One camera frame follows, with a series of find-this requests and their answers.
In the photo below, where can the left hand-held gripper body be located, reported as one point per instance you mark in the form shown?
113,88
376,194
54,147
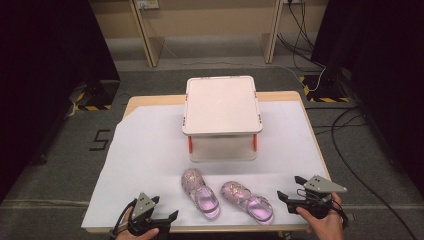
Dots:
143,208

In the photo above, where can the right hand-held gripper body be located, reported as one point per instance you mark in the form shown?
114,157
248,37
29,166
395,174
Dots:
316,195

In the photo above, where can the pink child sandal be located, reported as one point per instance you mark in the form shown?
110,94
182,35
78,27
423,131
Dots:
200,193
248,202

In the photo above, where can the white storage box with lid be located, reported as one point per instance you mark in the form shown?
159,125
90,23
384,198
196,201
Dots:
221,106

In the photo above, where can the person's left hand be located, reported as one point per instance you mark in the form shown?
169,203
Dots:
133,234

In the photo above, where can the person's right hand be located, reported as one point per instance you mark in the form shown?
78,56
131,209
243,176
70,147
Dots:
325,225

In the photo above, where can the white table sheet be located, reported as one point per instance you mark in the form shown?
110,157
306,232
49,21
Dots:
150,156

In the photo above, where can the black stand base striped tape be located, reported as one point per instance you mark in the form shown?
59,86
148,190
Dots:
325,90
100,95

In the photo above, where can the wooden table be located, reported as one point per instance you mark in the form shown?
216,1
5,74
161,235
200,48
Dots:
156,100

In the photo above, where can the black curtain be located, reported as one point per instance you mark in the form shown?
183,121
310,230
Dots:
383,66
43,83

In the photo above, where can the beige desk leg panel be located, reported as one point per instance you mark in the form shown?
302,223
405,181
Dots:
150,36
271,36

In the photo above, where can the white wall power outlet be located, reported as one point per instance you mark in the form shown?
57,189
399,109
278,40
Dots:
147,4

